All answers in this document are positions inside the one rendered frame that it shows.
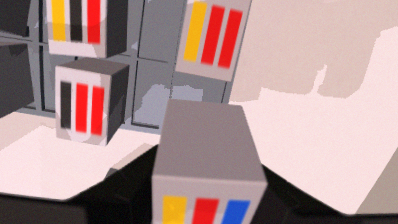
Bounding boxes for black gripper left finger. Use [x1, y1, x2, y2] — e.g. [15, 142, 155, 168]
[0, 144, 158, 224]

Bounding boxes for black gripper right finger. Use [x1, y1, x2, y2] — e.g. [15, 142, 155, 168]
[250, 163, 398, 224]

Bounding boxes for beige flat wall panel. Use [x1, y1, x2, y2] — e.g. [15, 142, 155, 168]
[355, 147, 398, 214]

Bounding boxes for white box with colored stripes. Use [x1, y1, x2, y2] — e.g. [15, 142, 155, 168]
[46, 0, 128, 59]

